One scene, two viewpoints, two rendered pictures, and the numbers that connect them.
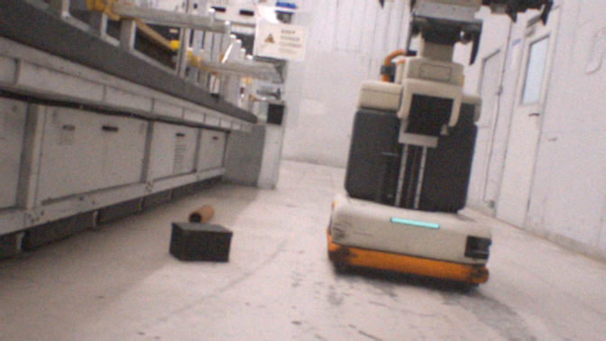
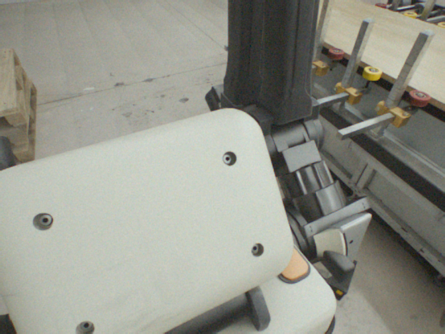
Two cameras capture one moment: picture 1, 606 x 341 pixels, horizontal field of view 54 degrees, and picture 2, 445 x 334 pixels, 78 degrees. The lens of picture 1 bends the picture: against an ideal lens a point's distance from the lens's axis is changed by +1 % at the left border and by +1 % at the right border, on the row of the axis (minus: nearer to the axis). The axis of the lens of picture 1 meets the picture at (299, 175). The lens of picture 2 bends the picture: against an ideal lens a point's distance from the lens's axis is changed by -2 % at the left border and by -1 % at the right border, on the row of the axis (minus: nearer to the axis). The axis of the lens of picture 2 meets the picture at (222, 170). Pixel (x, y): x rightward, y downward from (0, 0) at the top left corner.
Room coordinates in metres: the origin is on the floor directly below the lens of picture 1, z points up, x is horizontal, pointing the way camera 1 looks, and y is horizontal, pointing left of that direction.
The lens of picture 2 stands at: (2.52, -0.48, 1.51)
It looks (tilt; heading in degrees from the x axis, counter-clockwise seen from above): 46 degrees down; 152
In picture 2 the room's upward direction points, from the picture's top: straight up
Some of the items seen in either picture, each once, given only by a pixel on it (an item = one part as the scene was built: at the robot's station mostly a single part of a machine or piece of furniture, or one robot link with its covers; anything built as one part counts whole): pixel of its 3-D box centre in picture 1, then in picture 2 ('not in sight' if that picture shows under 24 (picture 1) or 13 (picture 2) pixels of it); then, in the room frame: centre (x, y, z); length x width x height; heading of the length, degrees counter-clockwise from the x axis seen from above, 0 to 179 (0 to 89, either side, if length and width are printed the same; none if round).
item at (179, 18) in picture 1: (137, 13); (334, 99); (1.75, 0.54, 0.80); 0.43 x 0.03 x 0.04; 88
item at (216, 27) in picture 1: (161, 20); (378, 121); (1.99, 0.53, 0.83); 0.43 x 0.03 x 0.04; 88
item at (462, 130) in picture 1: (439, 116); not in sight; (2.43, -0.53, 0.68); 0.28 x 0.27 x 0.25; 88
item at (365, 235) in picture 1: (399, 233); not in sight; (2.60, -0.48, 0.16); 0.67 x 0.64 x 0.25; 178
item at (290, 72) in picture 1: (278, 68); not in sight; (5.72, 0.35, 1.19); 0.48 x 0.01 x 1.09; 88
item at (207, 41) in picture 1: (206, 54); not in sight; (3.21, 0.59, 0.89); 0.04 x 0.04 x 0.48; 88
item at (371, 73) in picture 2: not in sight; (369, 80); (1.75, 0.73, 0.85); 0.08 x 0.08 x 0.11
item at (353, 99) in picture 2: (103, 5); (347, 93); (1.73, 0.63, 0.80); 0.14 x 0.06 x 0.05; 178
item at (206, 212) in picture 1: (201, 215); not in sight; (3.11, 0.48, 0.04); 0.30 x 0.08 x 0.08; 178
